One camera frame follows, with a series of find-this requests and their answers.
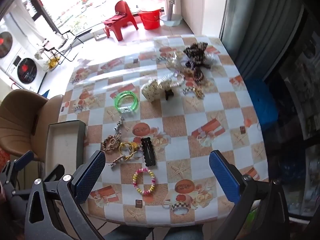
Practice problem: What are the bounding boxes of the checkered printed tablecloth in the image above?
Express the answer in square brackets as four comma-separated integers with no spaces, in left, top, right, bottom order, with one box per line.
[58,34,269,228]

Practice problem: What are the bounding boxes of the grey-green cardboard box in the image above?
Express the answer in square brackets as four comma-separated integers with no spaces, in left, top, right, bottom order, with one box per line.
[46,120,87,182]

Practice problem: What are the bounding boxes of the blue plastic stool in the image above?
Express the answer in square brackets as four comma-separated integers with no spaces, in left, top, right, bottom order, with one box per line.
[246,78,279,131]

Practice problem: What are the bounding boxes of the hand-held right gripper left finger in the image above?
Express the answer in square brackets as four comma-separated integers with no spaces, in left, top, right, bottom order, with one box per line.
[25,150,106,240]

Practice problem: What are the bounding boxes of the yellow ornament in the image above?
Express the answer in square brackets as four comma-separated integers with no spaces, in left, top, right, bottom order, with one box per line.
[43,56,62,71]

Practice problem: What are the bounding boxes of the metal drying rack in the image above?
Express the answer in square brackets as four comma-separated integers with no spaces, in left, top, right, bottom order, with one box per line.
[36,26,86,63]

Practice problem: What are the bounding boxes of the black snap hair clip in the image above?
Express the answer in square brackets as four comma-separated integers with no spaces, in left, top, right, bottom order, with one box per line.
[140,137,157,167]

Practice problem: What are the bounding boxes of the yellow hair tie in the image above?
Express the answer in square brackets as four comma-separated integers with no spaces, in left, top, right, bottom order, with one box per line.
[118,141,140,161]

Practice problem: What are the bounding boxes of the grey pole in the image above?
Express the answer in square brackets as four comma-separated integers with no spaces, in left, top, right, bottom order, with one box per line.
[166,0,181,20]

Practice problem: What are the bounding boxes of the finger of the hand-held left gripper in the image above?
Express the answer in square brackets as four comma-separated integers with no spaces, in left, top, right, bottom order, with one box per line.
[5,151,35,180]
[43,164,65,183]

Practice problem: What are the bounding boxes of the green plastic bangles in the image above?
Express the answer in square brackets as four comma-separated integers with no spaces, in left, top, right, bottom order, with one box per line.
[114,91,139,113]

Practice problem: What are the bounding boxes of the pink and yellow bead bracelet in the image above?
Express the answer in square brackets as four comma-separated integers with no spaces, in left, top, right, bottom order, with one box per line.
[132,168,156,196]

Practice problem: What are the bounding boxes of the cream polka-dot bow hair clip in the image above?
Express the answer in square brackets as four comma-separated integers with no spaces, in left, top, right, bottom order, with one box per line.
[140,78,173,103]

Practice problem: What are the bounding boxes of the red patterned cloth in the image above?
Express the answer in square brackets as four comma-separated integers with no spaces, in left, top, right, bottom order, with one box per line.
[0,147,11,167]

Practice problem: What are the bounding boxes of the grey curtain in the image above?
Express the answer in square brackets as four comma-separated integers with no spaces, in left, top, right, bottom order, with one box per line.
[219,0,304,80]

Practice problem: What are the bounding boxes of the red plastic chair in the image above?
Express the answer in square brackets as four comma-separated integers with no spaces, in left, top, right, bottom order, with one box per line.
[102,0,139,41]

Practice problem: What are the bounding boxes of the red plastic bucket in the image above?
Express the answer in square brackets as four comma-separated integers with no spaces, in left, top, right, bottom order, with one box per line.
[136,0,165,30]

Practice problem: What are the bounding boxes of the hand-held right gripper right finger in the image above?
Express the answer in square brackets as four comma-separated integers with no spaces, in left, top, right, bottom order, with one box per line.
[209,150,290,240]

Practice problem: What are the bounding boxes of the white washing machine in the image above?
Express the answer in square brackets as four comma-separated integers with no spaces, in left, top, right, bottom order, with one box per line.
[0,49,48,91]
[0,11,24,60]

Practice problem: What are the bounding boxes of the pile of hair accessories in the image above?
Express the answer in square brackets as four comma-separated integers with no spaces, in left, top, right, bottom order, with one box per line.
[156,42,221,99]

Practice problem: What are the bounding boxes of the brown padded chair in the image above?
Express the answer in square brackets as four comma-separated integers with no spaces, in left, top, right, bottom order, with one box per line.
[0,89,64,160]

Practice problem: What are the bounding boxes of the brown beaded hair clip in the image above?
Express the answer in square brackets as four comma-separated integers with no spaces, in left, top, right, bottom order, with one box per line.
[108,155,126,170]

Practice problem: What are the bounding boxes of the white cabinet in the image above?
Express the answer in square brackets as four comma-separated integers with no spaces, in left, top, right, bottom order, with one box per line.
[179,0,229,36]

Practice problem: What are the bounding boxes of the brown woven bunny hair tie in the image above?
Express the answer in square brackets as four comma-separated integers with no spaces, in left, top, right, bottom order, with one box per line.
[102,133,122,153]

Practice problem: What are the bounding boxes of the white basin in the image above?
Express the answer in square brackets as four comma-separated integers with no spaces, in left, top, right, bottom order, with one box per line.
[160,13,183,27]

